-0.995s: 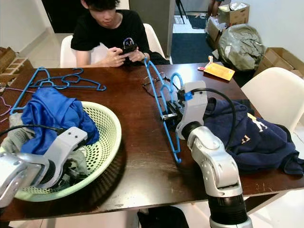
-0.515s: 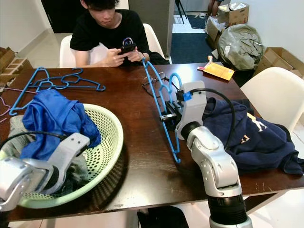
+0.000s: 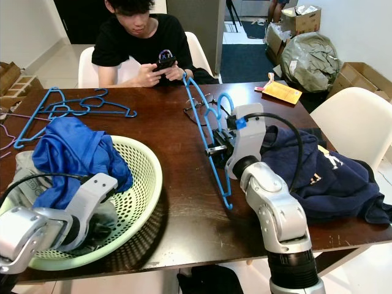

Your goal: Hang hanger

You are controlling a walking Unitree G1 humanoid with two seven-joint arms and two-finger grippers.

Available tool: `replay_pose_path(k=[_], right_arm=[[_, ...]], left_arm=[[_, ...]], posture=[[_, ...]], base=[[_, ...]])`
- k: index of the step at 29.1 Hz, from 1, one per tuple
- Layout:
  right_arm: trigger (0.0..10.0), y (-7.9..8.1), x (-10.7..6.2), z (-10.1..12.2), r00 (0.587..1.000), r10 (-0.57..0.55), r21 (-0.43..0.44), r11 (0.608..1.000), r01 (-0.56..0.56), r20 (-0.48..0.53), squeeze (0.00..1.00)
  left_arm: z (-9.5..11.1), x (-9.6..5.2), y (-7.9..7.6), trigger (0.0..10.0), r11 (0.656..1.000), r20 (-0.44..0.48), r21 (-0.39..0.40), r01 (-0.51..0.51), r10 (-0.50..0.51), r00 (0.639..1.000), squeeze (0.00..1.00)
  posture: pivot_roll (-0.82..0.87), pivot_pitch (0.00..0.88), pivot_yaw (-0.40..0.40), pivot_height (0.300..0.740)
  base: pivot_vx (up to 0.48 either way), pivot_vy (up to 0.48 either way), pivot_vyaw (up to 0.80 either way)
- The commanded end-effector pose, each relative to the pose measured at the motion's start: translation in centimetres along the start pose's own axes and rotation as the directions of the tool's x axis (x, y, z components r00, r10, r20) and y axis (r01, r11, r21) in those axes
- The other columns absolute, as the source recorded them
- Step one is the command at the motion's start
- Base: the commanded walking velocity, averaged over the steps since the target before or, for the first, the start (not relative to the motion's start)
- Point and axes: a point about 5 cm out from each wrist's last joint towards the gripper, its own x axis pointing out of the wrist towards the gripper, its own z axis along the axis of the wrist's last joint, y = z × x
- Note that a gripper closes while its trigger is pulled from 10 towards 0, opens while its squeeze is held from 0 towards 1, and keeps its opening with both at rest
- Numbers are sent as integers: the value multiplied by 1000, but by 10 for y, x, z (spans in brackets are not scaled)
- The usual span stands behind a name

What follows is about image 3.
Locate pink wire hanger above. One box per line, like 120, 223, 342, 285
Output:
0, 116, 39, 161

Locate green plastic laundry basket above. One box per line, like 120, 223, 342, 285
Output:
7, 135, 164, 272

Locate black phone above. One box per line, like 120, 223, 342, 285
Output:
154, 56, 179, 72

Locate grey-green sack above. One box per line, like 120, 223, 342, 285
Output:
280, 32, 343, 92

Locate cardboard box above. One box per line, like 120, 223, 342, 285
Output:
330, 61, 392, 102
281, 5, 323, 36
0, 61, 39, 112

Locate black rimmed glasses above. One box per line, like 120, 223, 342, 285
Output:
183, 94, 222, 127

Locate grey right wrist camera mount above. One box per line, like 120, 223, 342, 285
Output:
225, 103, 268, 179

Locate blue plastic hanger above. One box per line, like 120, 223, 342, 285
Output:
46, 89, 139, 118
13, 87, 83, 149
182, 72, 237, 211

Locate yellow packet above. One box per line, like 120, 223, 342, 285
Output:
262, 80, 303, 105

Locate blue garment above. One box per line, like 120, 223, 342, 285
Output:
47, 116, 134, 211

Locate navy printed t-shirt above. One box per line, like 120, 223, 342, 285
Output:
258, 126, 392, 225

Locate white shell chair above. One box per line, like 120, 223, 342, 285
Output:
78, 31, 213, 90
309, 87, 392, 176

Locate person in black shirt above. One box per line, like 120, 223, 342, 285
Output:
92, 0, 195, 88

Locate standing person dark shorts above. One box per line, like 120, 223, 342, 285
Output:
266, 0, 290, 25

